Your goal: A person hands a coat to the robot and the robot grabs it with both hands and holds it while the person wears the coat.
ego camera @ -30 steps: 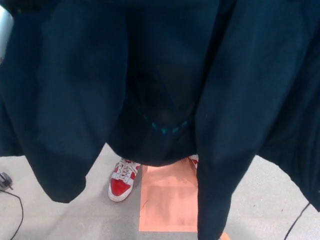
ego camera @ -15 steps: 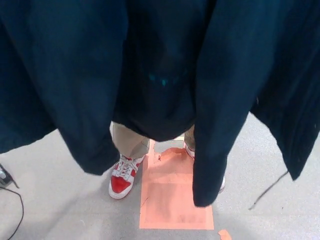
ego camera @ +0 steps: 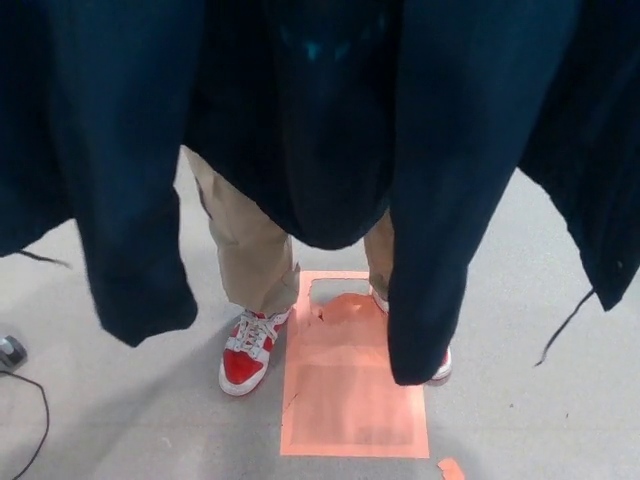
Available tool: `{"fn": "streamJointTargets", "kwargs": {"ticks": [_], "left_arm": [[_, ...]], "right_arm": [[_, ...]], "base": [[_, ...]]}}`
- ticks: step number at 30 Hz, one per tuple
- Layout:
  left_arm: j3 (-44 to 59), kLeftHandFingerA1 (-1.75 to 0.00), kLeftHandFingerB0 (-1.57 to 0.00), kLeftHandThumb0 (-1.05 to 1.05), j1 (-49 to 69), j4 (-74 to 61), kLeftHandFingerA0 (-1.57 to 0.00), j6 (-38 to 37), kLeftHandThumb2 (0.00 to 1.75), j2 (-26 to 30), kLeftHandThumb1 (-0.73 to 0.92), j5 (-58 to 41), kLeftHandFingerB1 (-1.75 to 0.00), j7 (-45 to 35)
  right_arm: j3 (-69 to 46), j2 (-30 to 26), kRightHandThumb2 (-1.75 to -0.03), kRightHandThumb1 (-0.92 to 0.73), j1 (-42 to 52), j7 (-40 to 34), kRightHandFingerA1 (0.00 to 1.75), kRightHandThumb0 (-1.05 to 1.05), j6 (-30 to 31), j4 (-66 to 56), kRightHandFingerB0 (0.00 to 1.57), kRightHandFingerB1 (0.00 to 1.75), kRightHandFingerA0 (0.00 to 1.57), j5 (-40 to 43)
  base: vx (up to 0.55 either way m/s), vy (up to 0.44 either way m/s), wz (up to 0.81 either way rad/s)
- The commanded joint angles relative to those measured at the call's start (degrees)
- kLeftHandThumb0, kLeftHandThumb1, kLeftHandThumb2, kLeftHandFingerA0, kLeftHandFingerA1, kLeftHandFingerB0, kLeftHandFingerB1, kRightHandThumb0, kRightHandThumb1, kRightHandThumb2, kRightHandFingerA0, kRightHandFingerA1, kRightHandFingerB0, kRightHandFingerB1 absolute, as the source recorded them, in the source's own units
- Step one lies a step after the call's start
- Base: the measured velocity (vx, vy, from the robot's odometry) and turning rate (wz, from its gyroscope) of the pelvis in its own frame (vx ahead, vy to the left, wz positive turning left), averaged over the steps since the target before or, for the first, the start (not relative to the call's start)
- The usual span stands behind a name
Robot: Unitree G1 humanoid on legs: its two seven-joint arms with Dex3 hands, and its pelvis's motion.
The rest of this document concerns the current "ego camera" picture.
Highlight navy blue coat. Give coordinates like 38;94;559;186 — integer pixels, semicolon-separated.
0;0;640;387

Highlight person's right red white sneaker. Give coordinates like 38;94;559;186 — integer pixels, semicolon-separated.
218;307;294;397

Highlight person's red white sneaker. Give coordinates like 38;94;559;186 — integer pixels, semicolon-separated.
218;307;294;397
371;287;454;387

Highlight person's left red white sneaker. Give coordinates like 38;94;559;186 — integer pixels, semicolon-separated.
371;287;454;387

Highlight beige trousers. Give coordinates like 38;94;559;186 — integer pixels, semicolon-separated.
179;144;396;314

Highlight orange rectangular floor mat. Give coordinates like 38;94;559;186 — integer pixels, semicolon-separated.
279;269;431;459

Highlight orange paper scrap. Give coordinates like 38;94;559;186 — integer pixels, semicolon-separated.
437;455;467;480

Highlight grey black floor device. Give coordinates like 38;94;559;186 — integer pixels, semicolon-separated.
0;335;27;374

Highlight thin black floor cable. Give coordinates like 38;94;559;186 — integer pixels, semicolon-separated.
0;370;51;480

